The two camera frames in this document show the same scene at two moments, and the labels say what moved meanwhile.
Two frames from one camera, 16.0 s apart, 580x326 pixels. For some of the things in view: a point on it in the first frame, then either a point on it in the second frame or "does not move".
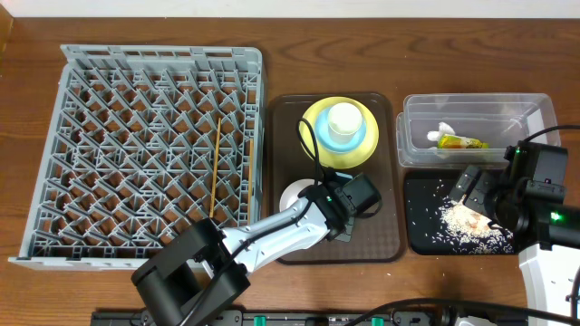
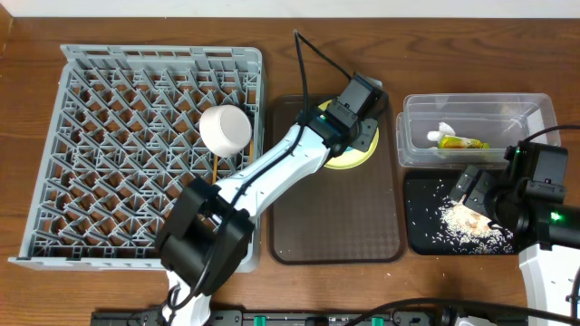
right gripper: (478, 191) does not move
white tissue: (443, 129) does not move
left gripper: (343, 231) to (367, 132)
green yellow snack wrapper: (454, 141) does not move
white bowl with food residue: (292, 191) to (224, 129)
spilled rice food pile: (463, 229) does not move
